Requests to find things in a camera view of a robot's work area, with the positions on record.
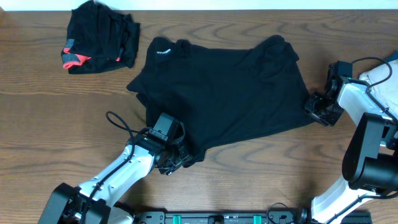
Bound black shirt with white logo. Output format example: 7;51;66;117
127;35;312;165

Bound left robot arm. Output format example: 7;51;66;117
39;136;192;224

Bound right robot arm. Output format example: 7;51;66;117
301;75;397;223

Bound blue shirt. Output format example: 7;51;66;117
385;50;398;62

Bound folded black garment orange trim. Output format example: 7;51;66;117
61;1;141;75

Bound black base rail green clamps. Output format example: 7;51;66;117
133;210;373;224

